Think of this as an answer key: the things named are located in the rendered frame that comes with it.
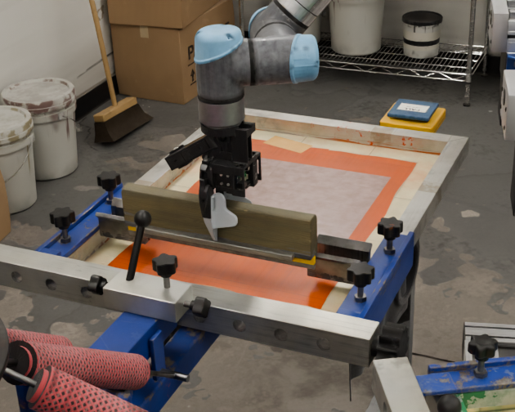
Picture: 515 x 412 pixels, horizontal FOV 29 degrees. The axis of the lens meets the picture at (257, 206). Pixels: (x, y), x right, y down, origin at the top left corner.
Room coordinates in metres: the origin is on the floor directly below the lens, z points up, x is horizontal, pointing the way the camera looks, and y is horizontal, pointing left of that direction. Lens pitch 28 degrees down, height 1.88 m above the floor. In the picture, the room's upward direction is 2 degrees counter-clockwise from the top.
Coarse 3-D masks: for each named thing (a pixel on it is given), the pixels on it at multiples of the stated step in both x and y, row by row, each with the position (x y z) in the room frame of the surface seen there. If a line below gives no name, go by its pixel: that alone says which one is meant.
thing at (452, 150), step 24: (264, 120) 2.15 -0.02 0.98; (288, 120) 2.13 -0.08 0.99; (312, 120) 2.12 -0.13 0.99; (336, 120) 2.11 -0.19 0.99; (360, 144) 2.05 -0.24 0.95; (384, 144) 2.03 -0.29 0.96; (408, 144) 2.01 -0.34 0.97; (432, 144) 1.99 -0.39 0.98; (456, 144) 1.96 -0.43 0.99; (168, 168) 1.89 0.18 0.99; (432, 168) 1.84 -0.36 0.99; (456, 168) 1.89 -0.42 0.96; (432, 192) 1.74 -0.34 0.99; (408, 216) 1.64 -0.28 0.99; (96, 240) 1.62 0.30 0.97
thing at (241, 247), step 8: (144, 232) 1.54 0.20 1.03; (152, 232) 1.54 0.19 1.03; (160, 232) 1.53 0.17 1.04; (168, 232) 1.53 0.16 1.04; (176, 232) 1.52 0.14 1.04; (184, 232) 1.52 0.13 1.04; (184, 240) 1.51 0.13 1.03; (192, 240) 1.50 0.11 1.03; (200, 240) 1.50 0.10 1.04; (208, 240) 1.49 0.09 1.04; (224, 240) 1.49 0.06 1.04; (224, 248) 1.48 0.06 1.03; (232, 248) 1.47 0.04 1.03; (240, 248) 1.47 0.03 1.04; (248, 248) 1.46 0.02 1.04; (256, 248) 1.46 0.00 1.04; (264, 248) 1.46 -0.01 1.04; (272, 256) 1.44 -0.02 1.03; (280, 256) 1.44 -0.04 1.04; (288, 256) 1.43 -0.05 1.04
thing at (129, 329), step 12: (120, 324) 1.25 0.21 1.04; (132, 324) 1.24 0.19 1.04; (144, 324) 1.24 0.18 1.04; (156, 324) 1.25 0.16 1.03; (168, 324) 1.28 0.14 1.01; (108, 336) 1.22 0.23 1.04; (120, 336) 1.21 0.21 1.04; (132, 336) 1.21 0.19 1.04; (144, 336) 1.22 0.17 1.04; (96, 348) 1.19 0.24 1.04; (108, 348) 1.18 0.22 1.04; (120, 348) 1.18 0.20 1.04; (132, 348) 1.19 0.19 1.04; (144, 348) 1.21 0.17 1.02
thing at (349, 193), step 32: (320, 160) 1.98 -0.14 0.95; (352, 160) 1.97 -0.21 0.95; (384, 160) 1.96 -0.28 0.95; (320, 192) 1.82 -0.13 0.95; (352, 192) 1.82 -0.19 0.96; (384, 192) 1.81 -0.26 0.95; (320, 224) 1.69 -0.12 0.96; (352, 224) 1.68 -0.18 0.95; (224, 288) 1.47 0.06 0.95; (256, 288) 1.47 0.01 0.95; (288, 288) 1.46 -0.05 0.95; (320, 288) 1.46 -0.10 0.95
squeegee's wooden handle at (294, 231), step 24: (144, 192) 1.56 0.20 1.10; (168, 192) 1.55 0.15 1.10; (168, 216) 1.54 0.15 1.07; (192, 216) 1.52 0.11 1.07; (240, 216) 1.48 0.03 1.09; (264, 216) 1.46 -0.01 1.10; (288, 216) 1.45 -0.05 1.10; (312, 216) 1.44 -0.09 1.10; (240, 240) 1.48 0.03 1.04; (264, 240) 1.46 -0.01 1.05; (288, 240) 1.44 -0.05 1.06; (312, 240) 1.43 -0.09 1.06
